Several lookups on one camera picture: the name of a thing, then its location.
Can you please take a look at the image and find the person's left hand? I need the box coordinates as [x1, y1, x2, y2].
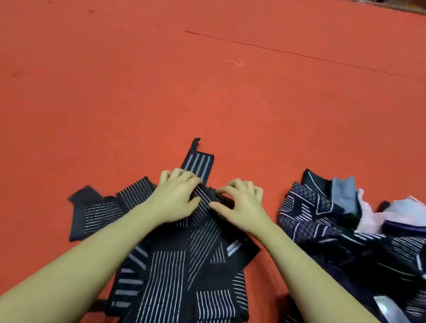
[140, 165, 205, 229]

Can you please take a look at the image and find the person's right hand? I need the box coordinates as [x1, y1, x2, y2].
[206, 176, 276, 240]

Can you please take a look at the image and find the pile of black striped bands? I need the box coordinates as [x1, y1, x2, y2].
[55, 124, 272, 323]

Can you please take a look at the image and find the person's left forearm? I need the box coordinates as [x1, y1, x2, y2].
[0, 186, 166, 323]

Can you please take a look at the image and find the person's right forearm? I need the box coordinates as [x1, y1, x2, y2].
[245, 221, 426, 323]

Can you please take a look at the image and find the heap of dark patterned socks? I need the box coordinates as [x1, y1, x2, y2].
[266, 165, 426, 323]

